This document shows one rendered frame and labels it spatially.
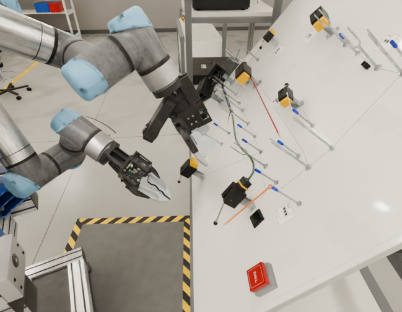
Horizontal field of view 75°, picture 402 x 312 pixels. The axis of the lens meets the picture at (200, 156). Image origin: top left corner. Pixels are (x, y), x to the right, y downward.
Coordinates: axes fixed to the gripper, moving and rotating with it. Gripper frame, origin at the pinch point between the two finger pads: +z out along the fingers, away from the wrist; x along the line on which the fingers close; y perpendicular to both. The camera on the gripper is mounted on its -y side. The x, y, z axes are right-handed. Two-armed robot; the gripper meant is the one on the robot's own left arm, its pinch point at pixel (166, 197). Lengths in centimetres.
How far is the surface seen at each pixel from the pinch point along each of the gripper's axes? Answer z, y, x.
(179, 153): -2, -187, 91
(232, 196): 14.4, 6.5, 9.7
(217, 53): -43, -199, 245
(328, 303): 63, -5, 5
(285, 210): 25.3, 15.8, 11.7
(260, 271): 25.9, 16.1, -4.6
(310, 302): 58, -7, 2
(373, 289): 75, -2, 17
